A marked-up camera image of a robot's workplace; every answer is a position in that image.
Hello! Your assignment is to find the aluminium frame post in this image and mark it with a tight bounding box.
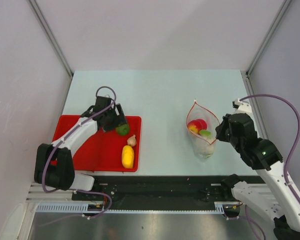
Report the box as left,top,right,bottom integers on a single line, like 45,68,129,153
247,0,293,76
26,0,74,79

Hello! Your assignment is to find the right aluminium frame post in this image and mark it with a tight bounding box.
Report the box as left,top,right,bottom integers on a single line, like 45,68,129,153
247,0,293,76

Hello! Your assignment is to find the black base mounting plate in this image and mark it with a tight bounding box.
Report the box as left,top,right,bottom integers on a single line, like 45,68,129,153
71,176,241,209

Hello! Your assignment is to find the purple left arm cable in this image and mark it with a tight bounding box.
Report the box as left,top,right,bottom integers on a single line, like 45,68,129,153
41,86,117,193

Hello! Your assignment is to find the clear zip top bag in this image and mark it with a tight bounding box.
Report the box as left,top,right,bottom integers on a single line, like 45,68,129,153
185,99,220,161

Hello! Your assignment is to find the red fake apple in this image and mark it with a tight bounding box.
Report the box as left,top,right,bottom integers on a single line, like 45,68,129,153
195,119,208,132

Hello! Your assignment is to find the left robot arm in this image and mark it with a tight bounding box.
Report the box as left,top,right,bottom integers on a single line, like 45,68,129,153
34,96,128,200

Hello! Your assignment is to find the red plastic tray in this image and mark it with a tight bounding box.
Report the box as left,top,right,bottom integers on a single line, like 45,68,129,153
51,114,142,173

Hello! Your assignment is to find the white fake garlic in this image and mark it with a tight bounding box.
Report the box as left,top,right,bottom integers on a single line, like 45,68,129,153
127,134,137,147

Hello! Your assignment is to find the yellow green fake fruit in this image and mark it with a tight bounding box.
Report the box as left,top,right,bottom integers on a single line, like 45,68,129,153
115,123,130,136

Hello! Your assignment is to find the left aluminium frame post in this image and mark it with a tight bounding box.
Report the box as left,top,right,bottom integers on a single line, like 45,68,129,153
26,0,74,79

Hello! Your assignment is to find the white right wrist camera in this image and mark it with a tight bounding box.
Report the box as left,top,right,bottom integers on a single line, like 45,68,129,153
232,98,253,117

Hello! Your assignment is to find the yellow fake mango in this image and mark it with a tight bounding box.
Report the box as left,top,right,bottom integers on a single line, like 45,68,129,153
121,145,135,169

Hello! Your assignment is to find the red fake tomato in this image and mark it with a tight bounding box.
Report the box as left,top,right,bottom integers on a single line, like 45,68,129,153
187,120,202,134

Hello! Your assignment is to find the white slotted cable duct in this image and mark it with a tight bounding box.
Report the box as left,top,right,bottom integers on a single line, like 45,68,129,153
35,202,225,215

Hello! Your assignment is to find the green fake leafy vegetable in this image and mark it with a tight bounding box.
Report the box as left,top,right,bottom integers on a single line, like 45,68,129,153
199,129,212,137

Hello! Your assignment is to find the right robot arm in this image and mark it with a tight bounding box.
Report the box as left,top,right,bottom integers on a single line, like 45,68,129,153
215,113,300,240

